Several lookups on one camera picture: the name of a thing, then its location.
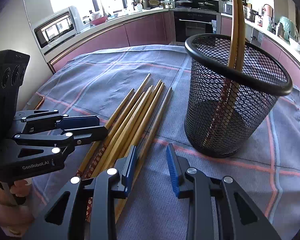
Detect bamboo chopstick patterned end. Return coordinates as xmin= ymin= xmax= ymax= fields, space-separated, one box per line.
xmin=84 ymin=79 xmax=163 ymax=223

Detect bamboo chopstick dark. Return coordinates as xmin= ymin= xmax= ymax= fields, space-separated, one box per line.
xmin=113 ymin=86 xmax=173 ymax=223

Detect bamboo chopstick longest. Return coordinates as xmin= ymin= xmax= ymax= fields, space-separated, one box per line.
xmin=116 ymin=73 xmax=151 ymax=126

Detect person's left hand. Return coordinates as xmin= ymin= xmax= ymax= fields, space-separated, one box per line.
xmin=0 ymin=187 xmax=34 ymax=237

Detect blue plaid tablecloth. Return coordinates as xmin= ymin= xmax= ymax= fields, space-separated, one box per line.
xmin=37 ymin=45 xmax=300 ymax=239

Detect white microwave oven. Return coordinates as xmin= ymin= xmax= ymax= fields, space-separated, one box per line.
xmin=33 ymin=6 xmax=83 ymax=55

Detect black mesh utensil holder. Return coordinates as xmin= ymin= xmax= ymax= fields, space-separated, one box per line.
xmin=184 ymin=34 xmax=293 ymax=158

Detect pink bowl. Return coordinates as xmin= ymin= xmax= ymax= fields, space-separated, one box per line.
xmin=90 ymin=16 xmax=108 ymax=26

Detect pink lower cabinets left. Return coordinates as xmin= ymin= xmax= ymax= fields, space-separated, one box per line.
xmin=49 ymin=9 xmax=175 ymax=72

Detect pink cabinets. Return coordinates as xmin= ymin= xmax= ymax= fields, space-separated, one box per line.
xmin=220 ymin=15 xmax=300 ymax=95
xmin=49 ymin=9 xmax=175 ymax=72

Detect black built-in oven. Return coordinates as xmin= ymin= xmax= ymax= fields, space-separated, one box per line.
xmin=173 ymin=11 xmax=221 ymax=43

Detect pink lower cabinets right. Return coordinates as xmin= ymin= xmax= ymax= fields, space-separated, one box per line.
xmin=220 ymin=15 xmax=300 ymax=95

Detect black range hood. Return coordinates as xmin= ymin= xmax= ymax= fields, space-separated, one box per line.
xmin=172 ymin=0 xmax=223 ymax=13

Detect teal stand mixer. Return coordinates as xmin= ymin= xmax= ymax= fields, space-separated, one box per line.
xmin=276 ymin=16 xmax=300 ymax=42

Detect steel stock pot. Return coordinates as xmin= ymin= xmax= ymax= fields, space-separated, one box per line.
xmin=244 ymin=6 xmax=258 ymax=22

